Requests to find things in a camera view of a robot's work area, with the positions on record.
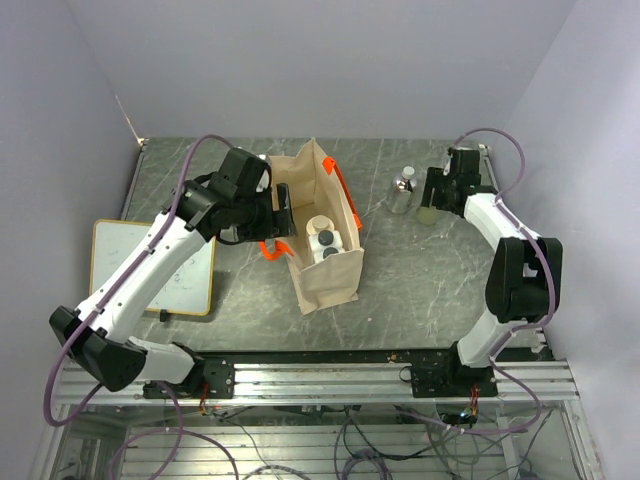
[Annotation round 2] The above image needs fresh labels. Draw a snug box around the clear bottle white cap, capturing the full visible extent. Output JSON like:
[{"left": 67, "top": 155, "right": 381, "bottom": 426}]
[{"left": 386, "top": 166, "right": 417, "bottom": 214}]

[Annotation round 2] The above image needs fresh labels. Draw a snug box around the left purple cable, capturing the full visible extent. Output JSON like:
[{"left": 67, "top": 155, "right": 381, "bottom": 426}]
[{"left": 42, "top": 133, "right": 234, "bottom": 427}]

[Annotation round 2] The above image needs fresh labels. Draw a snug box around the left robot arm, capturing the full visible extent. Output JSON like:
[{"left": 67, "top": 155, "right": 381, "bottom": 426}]
[{"left": 49, "top": 147, "right": 296, "bottom": 397}]

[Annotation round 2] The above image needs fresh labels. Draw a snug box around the beige bottle wooden cap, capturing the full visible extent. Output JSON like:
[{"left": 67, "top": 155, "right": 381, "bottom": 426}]
[
  {"left": 306, "top": 215, "right": 335, "bottom": 236},
  {"left": 416, "top": 207, "right": 440, "bottom": 225}
]

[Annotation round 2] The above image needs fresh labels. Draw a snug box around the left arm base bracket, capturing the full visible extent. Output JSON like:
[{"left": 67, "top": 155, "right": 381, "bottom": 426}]
[{"left": 142, "top": 359, "right": 235, "bottom": 400}]

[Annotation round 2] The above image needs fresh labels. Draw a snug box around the beige canvas tote bag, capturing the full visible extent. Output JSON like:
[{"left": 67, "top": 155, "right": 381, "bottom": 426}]
[{"left": 260, "top": 139, "right": 364, "bottom": 315}]

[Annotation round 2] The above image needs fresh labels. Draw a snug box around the small whiteboard yellow frame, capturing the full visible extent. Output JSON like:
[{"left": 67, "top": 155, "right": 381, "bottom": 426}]
[{"left": 89, "top": 219, "right": 216, "bottom": 316}]

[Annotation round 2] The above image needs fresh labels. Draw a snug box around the white bottle grey cap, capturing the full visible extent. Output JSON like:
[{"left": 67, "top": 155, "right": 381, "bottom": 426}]
[
  {"left": 308, "top": 229, "right": 344, "bottom": 250},
  {"left": 312, "top": 246, "right": 345, "bottom": 264}
]

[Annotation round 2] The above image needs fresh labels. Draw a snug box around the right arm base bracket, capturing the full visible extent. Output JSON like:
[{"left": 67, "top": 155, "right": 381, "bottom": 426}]
[{"left": 399, "top": 365, "right": 498, "bottom": 399}]

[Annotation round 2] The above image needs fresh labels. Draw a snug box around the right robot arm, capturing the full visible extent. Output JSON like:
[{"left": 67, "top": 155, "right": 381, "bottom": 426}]
[{"left": 421, "top": 147, "right": 563, "bottom": 396}]

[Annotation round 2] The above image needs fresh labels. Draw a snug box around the aluminium mounting rail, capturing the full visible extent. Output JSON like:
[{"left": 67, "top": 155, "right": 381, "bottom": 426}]
[{"left": 54, "top": 360, "right": 574, "bottom": 401}]

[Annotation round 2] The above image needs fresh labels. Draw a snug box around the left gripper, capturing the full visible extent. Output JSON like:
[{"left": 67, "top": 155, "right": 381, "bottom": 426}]
[{"left": 233, "top": 182, "right": 298, "bottom": 242}]

